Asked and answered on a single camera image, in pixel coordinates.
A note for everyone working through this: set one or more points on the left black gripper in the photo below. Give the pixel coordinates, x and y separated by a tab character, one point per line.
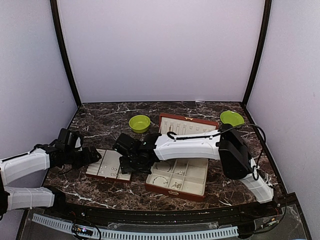
87	160

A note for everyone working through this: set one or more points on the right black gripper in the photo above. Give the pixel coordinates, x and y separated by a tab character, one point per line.
125	166

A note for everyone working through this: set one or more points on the red jewelry tray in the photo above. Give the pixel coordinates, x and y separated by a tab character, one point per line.
108	167

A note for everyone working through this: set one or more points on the red jewelry box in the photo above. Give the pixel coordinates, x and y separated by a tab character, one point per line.
190	186

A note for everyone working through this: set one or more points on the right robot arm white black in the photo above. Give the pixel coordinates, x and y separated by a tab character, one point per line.
224	144

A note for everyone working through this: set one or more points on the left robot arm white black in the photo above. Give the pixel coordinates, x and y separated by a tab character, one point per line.
42	157

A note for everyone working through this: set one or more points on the silver bangle lower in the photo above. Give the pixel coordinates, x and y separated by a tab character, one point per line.
160	181

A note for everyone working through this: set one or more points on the green bowl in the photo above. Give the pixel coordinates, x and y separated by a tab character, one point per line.
139	123

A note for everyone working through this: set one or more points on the gold charm in box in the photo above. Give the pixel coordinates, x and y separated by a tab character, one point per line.
181	173

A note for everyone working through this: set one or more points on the small circuit board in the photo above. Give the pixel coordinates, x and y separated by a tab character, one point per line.
81	230

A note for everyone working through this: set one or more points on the green plate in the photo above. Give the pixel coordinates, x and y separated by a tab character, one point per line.
231	117

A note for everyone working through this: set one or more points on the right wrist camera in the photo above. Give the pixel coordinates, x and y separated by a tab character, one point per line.
126	145

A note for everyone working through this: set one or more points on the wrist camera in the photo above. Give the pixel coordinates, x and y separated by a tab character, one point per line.
126	145
69	140

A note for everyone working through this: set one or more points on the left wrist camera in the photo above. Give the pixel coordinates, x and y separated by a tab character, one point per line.
69	140

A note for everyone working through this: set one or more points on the white slotted cable duct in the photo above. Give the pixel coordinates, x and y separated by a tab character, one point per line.
137	232

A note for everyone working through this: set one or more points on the right black frame post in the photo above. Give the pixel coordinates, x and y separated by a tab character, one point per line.
259	51

